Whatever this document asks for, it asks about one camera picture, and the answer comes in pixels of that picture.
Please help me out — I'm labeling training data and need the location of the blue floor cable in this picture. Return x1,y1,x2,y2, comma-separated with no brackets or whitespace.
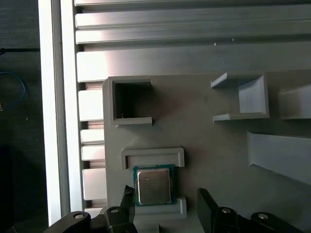
0,71,27,112

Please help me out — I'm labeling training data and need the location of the silver CPU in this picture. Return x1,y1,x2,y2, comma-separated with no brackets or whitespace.
132,164,176,207

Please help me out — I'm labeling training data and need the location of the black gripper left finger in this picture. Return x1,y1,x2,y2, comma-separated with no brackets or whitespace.
43,183,138,233

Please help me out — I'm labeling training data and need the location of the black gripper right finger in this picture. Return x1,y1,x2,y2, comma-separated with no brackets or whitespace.
196,188,306,233

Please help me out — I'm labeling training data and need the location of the grey parts rack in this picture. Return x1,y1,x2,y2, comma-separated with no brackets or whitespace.
102,69,311,233

